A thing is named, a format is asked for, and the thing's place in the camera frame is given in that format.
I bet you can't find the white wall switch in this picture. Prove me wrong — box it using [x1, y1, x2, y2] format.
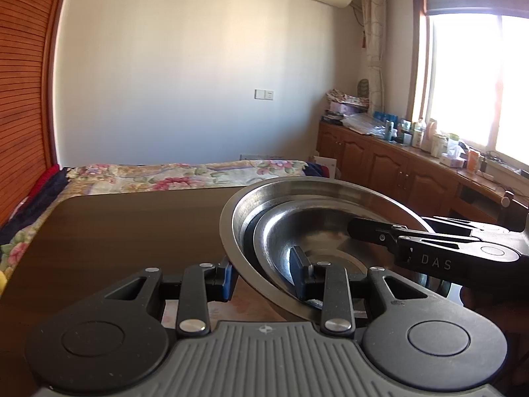
[254, 89, 274, 101]

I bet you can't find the small steel bowl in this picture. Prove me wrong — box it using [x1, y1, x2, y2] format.
[246, 195, 423, 297]

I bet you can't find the red and navy blanket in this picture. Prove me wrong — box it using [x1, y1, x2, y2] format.
[1, 164, 69, 245]

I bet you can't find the floral rectangular plate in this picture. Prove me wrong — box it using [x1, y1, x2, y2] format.
[160, 274, 284, 330]

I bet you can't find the patterned white curtain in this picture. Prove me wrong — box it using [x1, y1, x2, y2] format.
[360, 0, 387, 113]

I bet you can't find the window with wooden frame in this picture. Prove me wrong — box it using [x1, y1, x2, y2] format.
[414, 0, 528, 166]

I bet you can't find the large steel bowl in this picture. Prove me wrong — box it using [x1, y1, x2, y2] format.
[220, 177, 451, 321]

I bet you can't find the wooden sideboard cabinet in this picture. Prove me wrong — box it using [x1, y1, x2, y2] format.
[316, 122, 505, 224]

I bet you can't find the floral bed cover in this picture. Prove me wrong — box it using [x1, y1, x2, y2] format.
[1, 159, 309, 288]

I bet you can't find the wooden slatted wardrobe door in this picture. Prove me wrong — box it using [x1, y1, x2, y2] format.
[1, 0, 64, 222]

